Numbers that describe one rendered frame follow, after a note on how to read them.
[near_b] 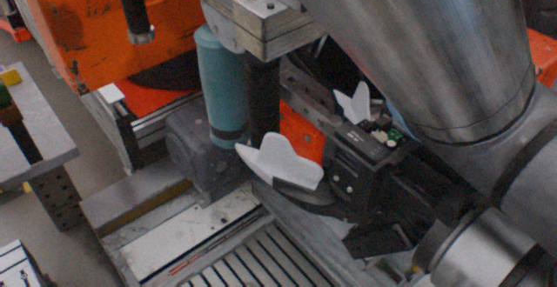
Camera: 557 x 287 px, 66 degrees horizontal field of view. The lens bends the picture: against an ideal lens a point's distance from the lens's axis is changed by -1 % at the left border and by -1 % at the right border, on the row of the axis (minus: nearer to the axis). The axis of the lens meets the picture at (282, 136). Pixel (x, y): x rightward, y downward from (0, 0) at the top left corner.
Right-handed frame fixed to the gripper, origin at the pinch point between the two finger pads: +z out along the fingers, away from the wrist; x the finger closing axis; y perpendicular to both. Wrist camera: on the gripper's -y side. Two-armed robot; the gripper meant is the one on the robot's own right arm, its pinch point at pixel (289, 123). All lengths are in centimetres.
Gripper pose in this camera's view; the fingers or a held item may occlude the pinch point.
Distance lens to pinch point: 46.1
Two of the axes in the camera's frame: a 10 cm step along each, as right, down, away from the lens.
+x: -7.8, 4.4, -4.5
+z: -6.3, -5.5, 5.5
